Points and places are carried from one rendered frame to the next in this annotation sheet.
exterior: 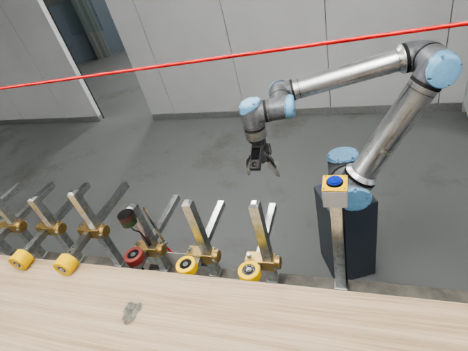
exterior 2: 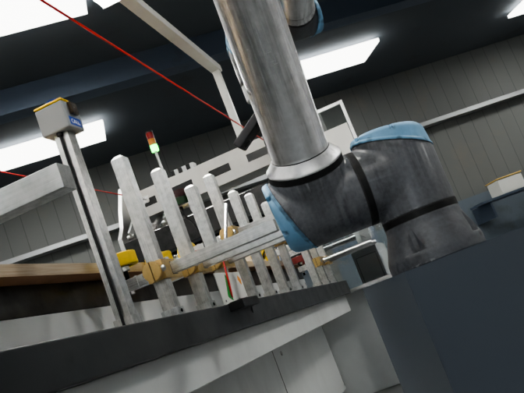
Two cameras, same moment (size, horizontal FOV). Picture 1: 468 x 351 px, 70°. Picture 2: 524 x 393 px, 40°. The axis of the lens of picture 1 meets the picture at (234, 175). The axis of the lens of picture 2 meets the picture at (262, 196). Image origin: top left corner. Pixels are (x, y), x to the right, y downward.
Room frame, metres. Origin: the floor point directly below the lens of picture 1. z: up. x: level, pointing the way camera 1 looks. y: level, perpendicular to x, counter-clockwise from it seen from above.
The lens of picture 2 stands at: (0.72, -1.86, 0.59)
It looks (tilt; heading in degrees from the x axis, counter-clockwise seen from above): 10 degrees up; 77
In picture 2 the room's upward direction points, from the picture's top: 21 degrees counter-clockwise
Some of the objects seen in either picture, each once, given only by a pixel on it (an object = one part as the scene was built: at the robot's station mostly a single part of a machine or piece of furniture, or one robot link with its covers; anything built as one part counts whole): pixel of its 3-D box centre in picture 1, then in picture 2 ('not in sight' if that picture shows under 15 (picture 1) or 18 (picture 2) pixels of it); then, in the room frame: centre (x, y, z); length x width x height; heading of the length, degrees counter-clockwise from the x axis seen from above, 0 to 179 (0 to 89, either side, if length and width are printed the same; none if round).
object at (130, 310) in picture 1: (129, 310); not in sight; (0.73, 0.47, 0.91); 0.09 x 0.07 x 0.02; 148
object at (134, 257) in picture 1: (138, 262); not in sight; (0.99, 0.48, 0.85); 0.08 x 0.08 x 0.11
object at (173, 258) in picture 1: (170, 258); (231, 287); (1.06, 0.38, 0.75); 0.26 x 0.01 x 0.10; 65
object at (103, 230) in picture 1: (94, 230); (231, 235); (1.16, 0.66, 0.95); 0.13 x 0.06 x 0.05; 65
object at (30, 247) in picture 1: (57, 217); not in sight; (1.33, 0.88, 0.95); 0.50 x 0.04 x 0.04; 155
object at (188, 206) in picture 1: (205, 245); (184, 246); (0.94, 0.19, 0.89); 0.03 x 0.03 x 0.48; 65
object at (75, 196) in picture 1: (99, 232); (231, 237); (1.15, 0.64, 0.94); 0.03 x 0.03 x 0.48; 65
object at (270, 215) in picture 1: (263, 242); (198, 258); (0.94, -0.04, 0.82); 0.43 x 0.03 x 0.04; 155
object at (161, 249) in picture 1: (150, 249); (219, 261); (1.06, 0.44, 0.85); 0.13 x 0.06 x 0.05; 65
